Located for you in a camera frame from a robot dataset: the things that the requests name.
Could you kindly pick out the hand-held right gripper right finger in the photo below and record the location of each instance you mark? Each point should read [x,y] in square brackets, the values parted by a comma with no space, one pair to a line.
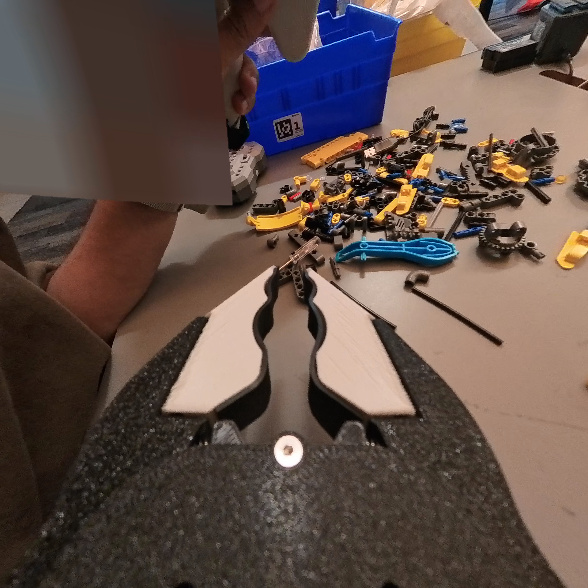
[358,353]

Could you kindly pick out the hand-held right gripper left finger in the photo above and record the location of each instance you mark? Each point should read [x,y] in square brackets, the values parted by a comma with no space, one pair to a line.
[216,358]

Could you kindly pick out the person's left forearm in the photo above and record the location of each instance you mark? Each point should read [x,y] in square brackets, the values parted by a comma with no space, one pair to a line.
[110,262]

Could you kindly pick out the grey elbow connector piece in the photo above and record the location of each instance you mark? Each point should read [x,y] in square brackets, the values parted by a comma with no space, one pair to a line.
[419,277]

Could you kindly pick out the person's left hand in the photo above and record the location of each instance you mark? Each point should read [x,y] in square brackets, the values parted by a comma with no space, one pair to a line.
[243,27]

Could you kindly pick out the thin black rod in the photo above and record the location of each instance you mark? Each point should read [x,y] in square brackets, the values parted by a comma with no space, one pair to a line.
[454,314]
[353,297]

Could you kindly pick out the blue plastic bin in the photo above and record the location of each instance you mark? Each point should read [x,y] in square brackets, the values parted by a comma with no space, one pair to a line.
[321,92]

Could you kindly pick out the small black pin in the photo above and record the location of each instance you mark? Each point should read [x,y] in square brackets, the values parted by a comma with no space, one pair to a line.
[335,268]

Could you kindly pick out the angled dark grey holed beam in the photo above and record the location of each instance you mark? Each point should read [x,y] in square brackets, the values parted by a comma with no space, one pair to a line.
[301,285]

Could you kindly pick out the straight dark grey holed beam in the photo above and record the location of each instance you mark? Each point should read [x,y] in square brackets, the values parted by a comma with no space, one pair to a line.
[285,278]

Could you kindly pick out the blue brick separator tool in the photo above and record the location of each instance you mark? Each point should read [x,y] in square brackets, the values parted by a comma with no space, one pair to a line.
[413,250]

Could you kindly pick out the long yellow holed beam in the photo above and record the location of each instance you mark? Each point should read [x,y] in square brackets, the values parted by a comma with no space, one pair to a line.
[330,149]

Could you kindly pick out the small dark grey bush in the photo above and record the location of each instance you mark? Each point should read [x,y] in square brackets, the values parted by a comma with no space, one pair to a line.
[273,241]

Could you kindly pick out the yellow plastic bin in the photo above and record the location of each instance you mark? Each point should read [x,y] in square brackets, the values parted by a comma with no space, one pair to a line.
[422,46]

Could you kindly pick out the black usb plug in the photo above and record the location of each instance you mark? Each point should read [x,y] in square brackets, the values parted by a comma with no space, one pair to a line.
[381,147]

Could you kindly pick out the yellow curved toy panel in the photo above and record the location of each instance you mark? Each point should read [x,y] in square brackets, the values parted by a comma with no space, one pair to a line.
[275,223]

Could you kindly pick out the grey toy battery hub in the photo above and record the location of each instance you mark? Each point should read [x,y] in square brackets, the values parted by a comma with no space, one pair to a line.
[248,170]

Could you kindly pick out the pile of toy building pieces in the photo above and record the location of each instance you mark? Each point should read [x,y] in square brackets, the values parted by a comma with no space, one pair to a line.
[406,197]

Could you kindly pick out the person's brown clothing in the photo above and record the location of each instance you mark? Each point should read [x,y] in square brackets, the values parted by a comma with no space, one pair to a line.
[36,367]

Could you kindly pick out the black rectangular box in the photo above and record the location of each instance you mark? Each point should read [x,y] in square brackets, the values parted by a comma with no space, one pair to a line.
[505,55]

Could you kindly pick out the small yellow toy panel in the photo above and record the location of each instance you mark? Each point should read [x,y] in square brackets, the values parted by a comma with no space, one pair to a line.
[574,250]

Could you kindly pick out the dark grey device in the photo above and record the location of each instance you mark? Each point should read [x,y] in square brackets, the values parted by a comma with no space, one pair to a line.
[560,32]

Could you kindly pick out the dark grey toy wheel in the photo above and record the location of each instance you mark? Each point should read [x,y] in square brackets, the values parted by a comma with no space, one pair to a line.
[582,181]

